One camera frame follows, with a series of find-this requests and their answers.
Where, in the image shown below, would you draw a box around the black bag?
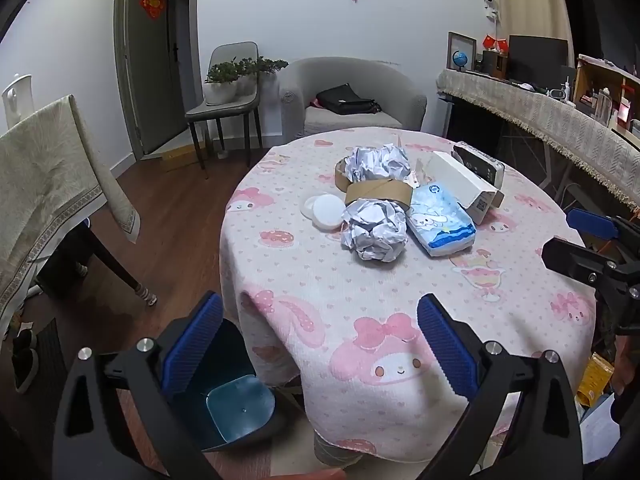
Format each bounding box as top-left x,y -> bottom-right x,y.
315,83 -> 381,116

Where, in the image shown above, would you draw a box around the beige fringed desk cloth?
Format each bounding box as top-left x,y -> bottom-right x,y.
436,69 -> 640,206

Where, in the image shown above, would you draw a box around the dark blue trash bin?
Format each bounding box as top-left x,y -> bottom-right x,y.
160,317 -> 301,453

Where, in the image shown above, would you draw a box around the black monitor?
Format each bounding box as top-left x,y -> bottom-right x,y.
507,35 -> 571,86

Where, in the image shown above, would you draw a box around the white paper sheet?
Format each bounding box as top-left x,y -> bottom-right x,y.
580,394 -> 621,463

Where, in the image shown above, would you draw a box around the crumpled white paper ball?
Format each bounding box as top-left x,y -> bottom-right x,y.
341,197 -> 410,262

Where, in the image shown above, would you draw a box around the black shoes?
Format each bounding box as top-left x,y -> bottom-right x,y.
12,327 -> 41,393

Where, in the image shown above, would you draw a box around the grey dining chair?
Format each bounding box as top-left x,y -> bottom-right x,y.
185,41 -> 263,178

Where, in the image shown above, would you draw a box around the beige curtain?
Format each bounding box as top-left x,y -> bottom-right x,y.
492,0 -> 571,41

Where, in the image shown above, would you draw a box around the picture frame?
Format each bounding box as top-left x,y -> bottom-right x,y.
446,31 -> 477,71

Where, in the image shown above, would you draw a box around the white cardboard box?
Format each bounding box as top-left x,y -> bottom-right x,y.
424,150 -> 505,225

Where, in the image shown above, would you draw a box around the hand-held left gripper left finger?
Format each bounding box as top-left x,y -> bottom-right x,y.
52,291 -> 226,480

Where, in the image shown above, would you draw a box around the blue tissue packet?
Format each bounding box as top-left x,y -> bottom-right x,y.
406,183 -> 477,257

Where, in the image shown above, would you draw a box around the yellow packet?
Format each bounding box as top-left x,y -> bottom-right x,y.
575,352 -> 615,406

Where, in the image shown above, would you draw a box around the brown wooden box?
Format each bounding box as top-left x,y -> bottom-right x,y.
482,51 -> 508,78

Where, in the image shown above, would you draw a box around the flat cardboard piece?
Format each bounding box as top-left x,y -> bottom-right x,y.
160,145 -> 206,171

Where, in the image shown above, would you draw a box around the grey armchair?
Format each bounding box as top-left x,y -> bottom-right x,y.
279,56 -> 427,138

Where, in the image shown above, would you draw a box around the beige patterned tablecloth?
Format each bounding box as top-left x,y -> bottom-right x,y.
0,94 -> 141,311

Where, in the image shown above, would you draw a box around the white kettle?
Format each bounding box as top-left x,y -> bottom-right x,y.
1,73 -> 33,128

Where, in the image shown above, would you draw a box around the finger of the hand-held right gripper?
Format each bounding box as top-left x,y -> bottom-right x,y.
541,236 -> 621,292
566,208 -> 640,261

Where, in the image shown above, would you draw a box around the cardboard organizer box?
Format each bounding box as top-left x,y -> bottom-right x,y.
572,53 -> 640,126

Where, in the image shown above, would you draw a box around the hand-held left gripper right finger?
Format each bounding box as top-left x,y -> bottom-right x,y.
416,292 -> 586,480

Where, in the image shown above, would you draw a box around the grey and white box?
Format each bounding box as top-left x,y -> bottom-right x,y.
451,142 -> 505,186

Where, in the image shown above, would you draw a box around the potted plant white pot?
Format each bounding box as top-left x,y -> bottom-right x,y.
204,60 -> 241,106
257,57 -> 290,82
237,57 -> 262,96

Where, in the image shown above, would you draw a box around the dark wooden table leg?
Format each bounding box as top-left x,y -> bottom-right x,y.
87,220 -> 158,306

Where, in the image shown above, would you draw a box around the foil ball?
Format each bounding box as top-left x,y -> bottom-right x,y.
344,144 -> 412,183

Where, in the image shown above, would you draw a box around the grey door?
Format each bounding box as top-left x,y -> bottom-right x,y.
114,0 -> 188,156

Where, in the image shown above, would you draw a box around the pink printed tablecloth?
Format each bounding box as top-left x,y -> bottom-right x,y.
220,127 -> 598,463

